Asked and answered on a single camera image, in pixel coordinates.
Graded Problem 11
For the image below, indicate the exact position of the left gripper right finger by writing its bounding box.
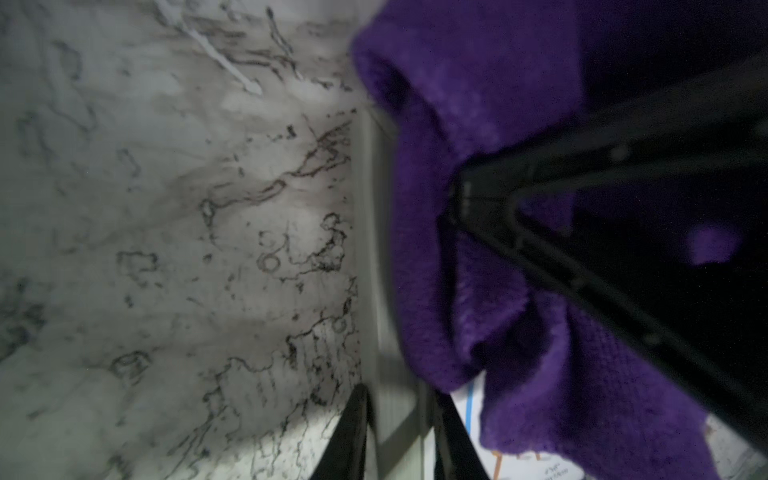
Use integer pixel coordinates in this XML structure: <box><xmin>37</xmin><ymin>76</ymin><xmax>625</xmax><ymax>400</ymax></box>
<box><xmin>432</xmin><ymin>392</ymin><xmax>489</xmax><ymax>480</ymax></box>

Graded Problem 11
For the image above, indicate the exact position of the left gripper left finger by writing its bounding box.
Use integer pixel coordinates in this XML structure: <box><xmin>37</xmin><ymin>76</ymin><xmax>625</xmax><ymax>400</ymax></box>
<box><xmin>309</xmin><ymin>384</ymin><xmax>369</xmax><ymax>480</ymax></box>

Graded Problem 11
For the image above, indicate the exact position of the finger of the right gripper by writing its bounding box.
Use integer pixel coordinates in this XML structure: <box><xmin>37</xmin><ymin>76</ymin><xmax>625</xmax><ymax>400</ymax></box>
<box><xmin>449</xmin><ymin>52</ymin><xmax>767</xmax><ymax>450</ymax></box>

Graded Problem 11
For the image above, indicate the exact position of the grey green picture frame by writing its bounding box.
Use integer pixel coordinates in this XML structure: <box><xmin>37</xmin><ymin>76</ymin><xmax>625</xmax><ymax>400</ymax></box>
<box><xmin>352</xmin><ymin>107</ymin><xmax>586</xmax><ymax>480</ymax></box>

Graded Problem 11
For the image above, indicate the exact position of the purple cloth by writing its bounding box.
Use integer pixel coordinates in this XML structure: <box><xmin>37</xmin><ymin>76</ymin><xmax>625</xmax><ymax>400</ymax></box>
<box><xmin>350</xmin><ymin>0</ymin><xmax>768</xmax><ymax>480</ymax></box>

